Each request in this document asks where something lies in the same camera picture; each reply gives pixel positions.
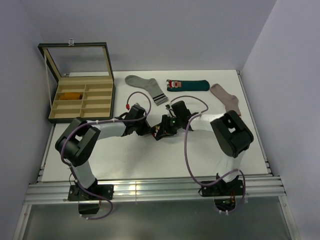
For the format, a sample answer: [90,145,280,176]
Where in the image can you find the mustard yellow sock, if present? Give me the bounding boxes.
[59,92,82,101]

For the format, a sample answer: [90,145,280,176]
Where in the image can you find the dark green reindeer sock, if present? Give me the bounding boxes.
[166,79,210,92]

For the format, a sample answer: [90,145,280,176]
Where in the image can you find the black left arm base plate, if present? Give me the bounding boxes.
[67,184,114,202]

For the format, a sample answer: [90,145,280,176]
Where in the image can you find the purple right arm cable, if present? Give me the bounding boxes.
[168,95,247,215]

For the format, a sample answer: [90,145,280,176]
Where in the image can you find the aluminium rail frame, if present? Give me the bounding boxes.
[14,70,300,240]

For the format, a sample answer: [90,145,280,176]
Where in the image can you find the black compartment box beige lining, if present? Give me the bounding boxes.
[37,39,116,124]

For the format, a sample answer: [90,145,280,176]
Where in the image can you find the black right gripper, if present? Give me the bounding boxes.
[156,114,182,138]

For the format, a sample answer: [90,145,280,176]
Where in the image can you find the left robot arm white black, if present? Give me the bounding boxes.
[55,103,150,200]

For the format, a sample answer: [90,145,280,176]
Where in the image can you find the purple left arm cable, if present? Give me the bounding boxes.
[59,91,152,221]

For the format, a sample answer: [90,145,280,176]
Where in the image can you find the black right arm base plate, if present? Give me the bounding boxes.
[198,178,244,197]

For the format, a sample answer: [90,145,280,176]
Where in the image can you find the grey striped sock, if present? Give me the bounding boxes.
[124,75,169,106]

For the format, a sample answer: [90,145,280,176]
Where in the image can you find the taupe sock red cuff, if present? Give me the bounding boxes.
[209,83,241,116]

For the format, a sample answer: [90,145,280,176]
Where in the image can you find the navy santa sock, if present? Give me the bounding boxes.
[150,123,165,141]

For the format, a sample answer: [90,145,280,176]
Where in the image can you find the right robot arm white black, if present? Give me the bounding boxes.
[153,100,254,195]

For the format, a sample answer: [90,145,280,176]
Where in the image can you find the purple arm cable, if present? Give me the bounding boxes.
[59,91,152,221]
[168,95,247,215]

